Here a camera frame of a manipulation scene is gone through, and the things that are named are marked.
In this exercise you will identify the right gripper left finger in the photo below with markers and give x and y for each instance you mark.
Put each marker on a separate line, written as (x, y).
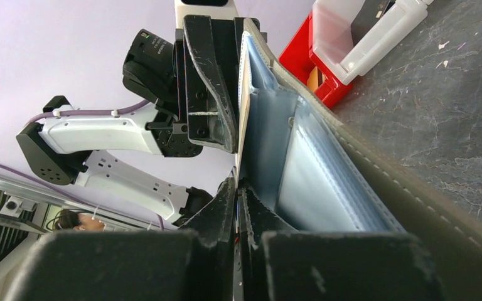
(194, 262)

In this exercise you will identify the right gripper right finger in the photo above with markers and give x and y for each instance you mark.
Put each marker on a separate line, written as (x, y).
(280, 263)

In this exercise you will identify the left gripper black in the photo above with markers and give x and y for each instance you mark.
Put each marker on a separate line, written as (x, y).
(211, 77)

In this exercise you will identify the yellow striped credit card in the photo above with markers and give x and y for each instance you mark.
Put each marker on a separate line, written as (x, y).
(244, 91)

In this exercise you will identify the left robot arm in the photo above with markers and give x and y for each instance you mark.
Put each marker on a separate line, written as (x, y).
(65, 146)

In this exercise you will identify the red plastic bin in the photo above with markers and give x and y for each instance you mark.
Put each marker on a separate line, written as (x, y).
(299, 59)

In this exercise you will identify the wooden blocks in red bin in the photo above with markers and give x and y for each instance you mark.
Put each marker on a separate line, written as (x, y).
(315, 79)

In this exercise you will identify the person head dark hair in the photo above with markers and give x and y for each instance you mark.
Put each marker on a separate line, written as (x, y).
(67, 219)

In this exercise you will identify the white plastic bin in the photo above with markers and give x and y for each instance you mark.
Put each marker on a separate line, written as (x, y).
(332, 39)

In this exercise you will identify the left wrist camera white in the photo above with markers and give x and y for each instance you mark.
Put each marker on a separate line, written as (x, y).
(225, 9)

